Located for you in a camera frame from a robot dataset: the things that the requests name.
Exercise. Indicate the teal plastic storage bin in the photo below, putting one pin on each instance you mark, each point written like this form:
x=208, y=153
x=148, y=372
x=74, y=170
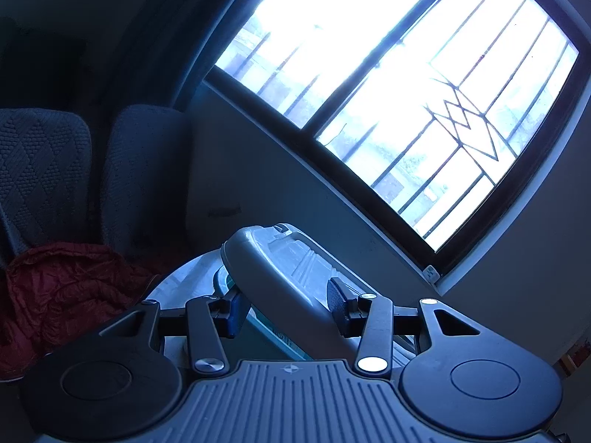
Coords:
x=272, y=337

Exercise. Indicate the grey quilted cushion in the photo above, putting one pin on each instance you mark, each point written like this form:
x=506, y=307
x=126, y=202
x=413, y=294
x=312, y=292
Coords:
x=41, y=180
x=147, y=175

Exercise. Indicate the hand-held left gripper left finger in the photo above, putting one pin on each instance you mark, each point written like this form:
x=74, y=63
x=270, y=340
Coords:
x=238, y=311

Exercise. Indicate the white wall socket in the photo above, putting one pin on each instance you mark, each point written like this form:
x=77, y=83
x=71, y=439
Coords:
x=431, y=273

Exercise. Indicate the grey desktop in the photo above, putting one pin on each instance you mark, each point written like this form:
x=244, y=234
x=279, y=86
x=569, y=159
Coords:
x=184, y=281

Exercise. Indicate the barred window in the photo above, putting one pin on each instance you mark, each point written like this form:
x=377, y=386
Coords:
x=383, y=78

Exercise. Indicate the grey quilted cushion right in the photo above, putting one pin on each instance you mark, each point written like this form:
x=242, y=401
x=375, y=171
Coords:
x=147, y=175

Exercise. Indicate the grey quilted cushion left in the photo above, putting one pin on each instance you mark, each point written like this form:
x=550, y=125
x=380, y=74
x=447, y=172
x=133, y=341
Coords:
x=41, y=180

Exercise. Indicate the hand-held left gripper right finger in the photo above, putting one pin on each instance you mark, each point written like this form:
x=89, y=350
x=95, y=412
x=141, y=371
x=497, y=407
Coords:
x=338, y=300

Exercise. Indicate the blue curtain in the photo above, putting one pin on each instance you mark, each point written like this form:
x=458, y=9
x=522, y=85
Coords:
x=152, y=32

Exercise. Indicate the white plastic bin lid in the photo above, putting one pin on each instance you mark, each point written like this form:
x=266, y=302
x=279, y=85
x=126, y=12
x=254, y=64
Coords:
x=286, y=277

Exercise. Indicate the red quilted cloth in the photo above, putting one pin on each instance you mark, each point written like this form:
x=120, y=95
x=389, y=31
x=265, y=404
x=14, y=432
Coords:
x=69, y=295

